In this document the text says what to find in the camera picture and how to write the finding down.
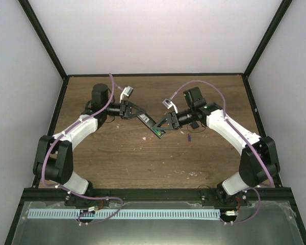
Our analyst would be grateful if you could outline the purple cable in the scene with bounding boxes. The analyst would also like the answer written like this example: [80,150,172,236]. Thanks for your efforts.
[165,80,275,226]
[40,72,124,227]

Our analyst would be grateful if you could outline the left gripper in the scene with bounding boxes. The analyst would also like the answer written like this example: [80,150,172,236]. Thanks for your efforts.
[103,101,145,119]

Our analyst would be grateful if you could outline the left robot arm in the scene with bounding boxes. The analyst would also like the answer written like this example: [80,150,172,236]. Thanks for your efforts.
[33,84,145,206]

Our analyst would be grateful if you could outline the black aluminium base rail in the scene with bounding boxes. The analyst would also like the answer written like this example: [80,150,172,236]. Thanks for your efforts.
[22,187,292,207]

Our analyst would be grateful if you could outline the light blue slotted cable duct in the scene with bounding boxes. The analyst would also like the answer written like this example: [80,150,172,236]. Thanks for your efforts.
[27,209,220,220]

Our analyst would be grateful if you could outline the black cage frame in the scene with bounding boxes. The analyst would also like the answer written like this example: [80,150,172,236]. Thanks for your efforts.
[19,1,306,244]

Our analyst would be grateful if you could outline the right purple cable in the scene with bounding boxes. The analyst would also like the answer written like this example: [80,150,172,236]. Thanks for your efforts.
[165,80,275,226]

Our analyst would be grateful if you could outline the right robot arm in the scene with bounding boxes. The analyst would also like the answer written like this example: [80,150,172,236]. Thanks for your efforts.
[153,87,280,206]

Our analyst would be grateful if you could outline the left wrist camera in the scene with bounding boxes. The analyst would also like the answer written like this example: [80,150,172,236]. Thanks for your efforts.
[119,86,133,102]

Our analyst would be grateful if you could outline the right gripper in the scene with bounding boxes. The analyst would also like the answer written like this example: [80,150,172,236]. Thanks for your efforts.
[155,107,195,131]

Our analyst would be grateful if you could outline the black remote control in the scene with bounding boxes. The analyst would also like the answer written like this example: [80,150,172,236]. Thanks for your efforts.
[137,113,165,139]

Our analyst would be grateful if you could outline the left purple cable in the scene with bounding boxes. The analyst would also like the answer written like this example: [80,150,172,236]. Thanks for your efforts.
[40,72,124,227]

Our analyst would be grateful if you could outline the green battery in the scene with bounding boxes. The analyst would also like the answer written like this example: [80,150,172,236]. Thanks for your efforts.
[154,129,163,136]

